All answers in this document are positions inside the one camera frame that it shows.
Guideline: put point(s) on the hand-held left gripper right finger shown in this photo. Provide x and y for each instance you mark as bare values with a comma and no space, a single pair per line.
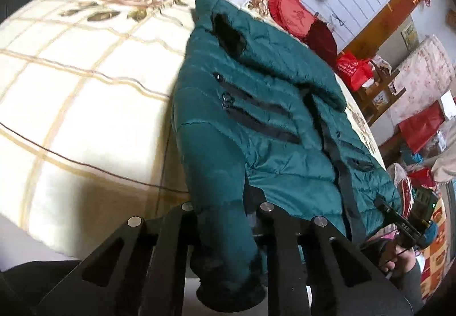
313,266

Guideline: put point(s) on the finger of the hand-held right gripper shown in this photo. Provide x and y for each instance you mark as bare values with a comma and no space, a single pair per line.
388,211

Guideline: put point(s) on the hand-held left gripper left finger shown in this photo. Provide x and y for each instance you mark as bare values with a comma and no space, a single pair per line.
167,248

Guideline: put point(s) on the green puffer jacket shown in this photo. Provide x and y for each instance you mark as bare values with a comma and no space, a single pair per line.
285,123

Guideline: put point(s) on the person's right forearm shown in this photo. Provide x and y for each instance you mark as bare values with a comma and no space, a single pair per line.
409,284

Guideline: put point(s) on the person's right hand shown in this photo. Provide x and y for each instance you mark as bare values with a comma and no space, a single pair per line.
400,255

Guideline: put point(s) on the orange patterned quilt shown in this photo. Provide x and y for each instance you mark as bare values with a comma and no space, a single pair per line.
436,259

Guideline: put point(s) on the red paper bag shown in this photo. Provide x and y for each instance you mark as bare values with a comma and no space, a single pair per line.
422,127

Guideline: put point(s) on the white box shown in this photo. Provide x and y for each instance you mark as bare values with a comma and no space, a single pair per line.
448,105

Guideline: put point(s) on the wooden chair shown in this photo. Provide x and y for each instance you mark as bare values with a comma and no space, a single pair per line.
381,91

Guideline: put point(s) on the pink floral cloth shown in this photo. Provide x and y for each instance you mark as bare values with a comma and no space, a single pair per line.
424,70

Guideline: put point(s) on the red plastic bag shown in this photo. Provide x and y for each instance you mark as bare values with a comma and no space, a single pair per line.
352,70

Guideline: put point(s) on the floral checked bed sheet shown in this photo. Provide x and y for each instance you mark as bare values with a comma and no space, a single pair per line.
89,105

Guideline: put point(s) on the dark red velvet cushion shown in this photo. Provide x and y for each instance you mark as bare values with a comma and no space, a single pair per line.
322,43

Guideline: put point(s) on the red heart-shaped cushion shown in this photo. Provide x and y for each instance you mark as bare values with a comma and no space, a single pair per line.
294,14

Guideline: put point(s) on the framed wall picture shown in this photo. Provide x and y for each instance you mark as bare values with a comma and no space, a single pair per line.
410,36

